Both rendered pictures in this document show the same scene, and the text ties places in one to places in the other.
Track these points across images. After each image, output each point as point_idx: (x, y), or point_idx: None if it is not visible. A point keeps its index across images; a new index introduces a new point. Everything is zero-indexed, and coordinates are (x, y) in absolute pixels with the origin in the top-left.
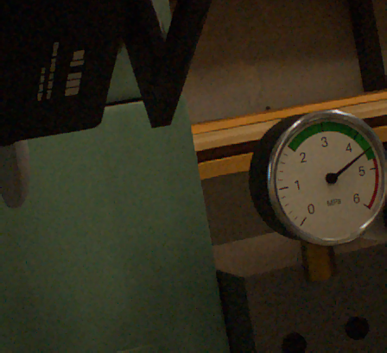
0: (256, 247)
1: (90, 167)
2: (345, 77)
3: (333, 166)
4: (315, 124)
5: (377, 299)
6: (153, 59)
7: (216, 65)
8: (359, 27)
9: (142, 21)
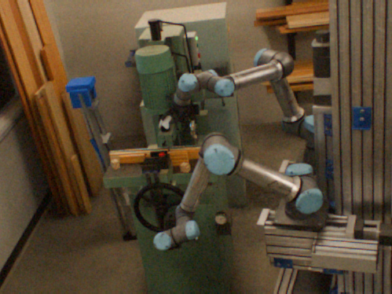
0: None
1: (203, 209)
2: None
3: (221, 218)
4: (219, 214)
5: (228, 226)
6: (180, 246)
7: None
8: None
9: (180, 244)
